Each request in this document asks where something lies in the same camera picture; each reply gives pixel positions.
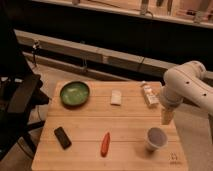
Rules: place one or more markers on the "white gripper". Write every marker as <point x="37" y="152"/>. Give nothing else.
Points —
<point x="167" y="113"/>

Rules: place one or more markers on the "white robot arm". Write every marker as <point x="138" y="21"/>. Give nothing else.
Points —
<point x="186" y="81"/>

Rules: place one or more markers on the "white sponge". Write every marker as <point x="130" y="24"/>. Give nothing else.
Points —
<point x="116" y="97"/>

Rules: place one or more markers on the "white paper cup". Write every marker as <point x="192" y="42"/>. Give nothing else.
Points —
<point x="155" y="139"/>

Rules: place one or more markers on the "white tube package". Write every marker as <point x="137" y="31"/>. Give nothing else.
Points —
<point x="149" y="95"/>

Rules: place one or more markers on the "green bowl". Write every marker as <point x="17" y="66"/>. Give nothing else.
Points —
<point x="74" y="93"/>

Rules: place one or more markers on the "black phone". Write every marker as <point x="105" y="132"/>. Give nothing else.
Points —
<point x="62" y="137"/>

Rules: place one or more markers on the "black office chair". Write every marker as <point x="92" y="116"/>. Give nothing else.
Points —
<point x="20" y="91"/>

